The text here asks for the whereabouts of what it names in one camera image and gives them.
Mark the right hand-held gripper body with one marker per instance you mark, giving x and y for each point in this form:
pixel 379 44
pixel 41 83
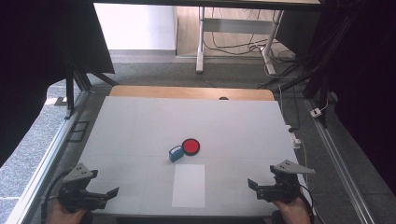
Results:
pixel 286 186

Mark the white paper sheet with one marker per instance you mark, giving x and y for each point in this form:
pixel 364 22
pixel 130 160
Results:
pixel 188 186

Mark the white power adapter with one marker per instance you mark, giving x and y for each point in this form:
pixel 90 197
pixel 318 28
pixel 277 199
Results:
pixel 316 112

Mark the white table mat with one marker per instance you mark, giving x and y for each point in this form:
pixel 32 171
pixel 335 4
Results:
pixel 193 121

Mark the person's left hand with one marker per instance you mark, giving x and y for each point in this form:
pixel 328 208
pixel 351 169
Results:
pixel 63 216

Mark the person's right hand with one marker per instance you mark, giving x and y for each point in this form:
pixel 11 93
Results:
pixel 292 213

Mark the aluminium floor rail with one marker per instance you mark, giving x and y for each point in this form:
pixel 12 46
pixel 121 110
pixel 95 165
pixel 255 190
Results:
pixel 336 165
pixel 46 161

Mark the blue stamp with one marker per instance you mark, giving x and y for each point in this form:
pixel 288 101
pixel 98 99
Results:
pixel 176 153

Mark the white desk frame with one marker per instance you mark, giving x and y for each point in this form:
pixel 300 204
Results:
pixel 233 25

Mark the black curtain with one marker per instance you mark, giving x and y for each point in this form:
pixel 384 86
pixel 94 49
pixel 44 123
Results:
pixel 367 77
pixel 31 62

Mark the white power strip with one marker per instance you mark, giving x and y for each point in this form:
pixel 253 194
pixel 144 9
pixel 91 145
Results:
pixel 294 140

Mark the black metal stand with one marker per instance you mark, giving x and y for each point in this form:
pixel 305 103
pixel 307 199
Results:
pixel 70 93

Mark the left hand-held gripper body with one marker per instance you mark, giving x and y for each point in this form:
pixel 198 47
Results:
pixel 74 189

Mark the red round ink pad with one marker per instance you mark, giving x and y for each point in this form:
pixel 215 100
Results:
pixel 190 146

